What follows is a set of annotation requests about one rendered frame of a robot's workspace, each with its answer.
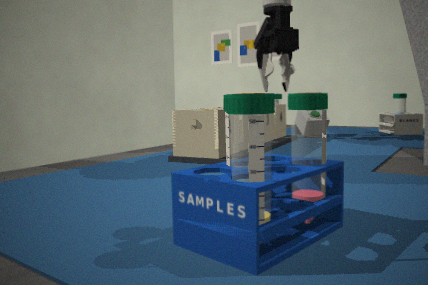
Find blue tube rack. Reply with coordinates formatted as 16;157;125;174
171;154;344;276

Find white tube rack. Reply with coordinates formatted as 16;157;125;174
379;113;423;135

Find blue bench mat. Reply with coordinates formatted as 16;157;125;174
0;127;428;285

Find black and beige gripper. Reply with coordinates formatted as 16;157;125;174
256;5;299;92

